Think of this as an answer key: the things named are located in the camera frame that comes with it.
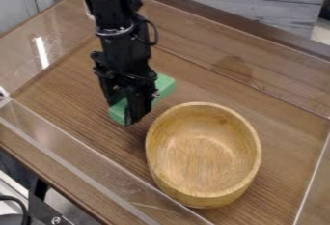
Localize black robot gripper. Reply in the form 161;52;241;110
91;30;158;125

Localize green rectangular block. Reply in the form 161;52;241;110
109;73;177;126

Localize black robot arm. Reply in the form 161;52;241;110
85;0;159;126

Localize brown wooden bowl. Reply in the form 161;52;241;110
146;102;262;209

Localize clear acrylic tray walls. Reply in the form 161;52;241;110
0;0;330;225

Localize black metal table leg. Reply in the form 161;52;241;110
28;179;75;225

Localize black cable under table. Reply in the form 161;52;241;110
0;194;31;225

